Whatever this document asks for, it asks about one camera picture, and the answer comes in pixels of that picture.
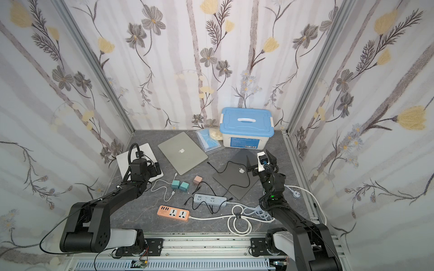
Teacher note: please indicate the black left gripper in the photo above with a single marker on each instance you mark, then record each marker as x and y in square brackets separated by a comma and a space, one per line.
[153, 169]

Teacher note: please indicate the teal charger adapter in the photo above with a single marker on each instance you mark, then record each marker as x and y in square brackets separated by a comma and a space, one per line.
[184, 187]
[175, 184]

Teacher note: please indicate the small pink plug adapter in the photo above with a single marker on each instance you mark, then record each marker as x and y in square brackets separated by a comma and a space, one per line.
[197, 180]

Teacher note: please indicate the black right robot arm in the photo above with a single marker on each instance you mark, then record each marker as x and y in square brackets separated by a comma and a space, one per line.
[310, 245]

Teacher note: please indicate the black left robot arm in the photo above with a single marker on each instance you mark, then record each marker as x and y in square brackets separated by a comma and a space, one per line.
[88, 229]

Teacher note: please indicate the dark grey closed laptop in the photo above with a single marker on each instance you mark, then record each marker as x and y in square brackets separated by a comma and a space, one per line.
[237, 175]

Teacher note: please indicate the grey Apple laptop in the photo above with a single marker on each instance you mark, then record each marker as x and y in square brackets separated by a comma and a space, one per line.
[182, 152]

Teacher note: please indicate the blue lidded white storage box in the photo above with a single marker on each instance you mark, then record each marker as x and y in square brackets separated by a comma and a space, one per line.
[246, 128]

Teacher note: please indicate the orange power strip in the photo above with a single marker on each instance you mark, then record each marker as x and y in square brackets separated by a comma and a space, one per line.
[173, 213]

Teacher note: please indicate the bag of blue face masks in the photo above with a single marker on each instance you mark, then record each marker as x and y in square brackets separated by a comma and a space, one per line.
[207, 144]

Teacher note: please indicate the grey white power strip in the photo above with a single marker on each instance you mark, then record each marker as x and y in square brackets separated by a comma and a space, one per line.
[210, 200]

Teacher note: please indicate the bag of white items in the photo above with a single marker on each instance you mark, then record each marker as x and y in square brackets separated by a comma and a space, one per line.
[215, 134]

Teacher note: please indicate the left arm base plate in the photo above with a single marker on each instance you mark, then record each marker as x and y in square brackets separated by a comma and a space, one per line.
[150, 247]

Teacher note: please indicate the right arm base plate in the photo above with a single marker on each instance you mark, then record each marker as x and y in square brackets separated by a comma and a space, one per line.
[259, 247]

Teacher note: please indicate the aluminium frame rail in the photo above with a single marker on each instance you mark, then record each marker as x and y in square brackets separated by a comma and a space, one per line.
[186, 252]

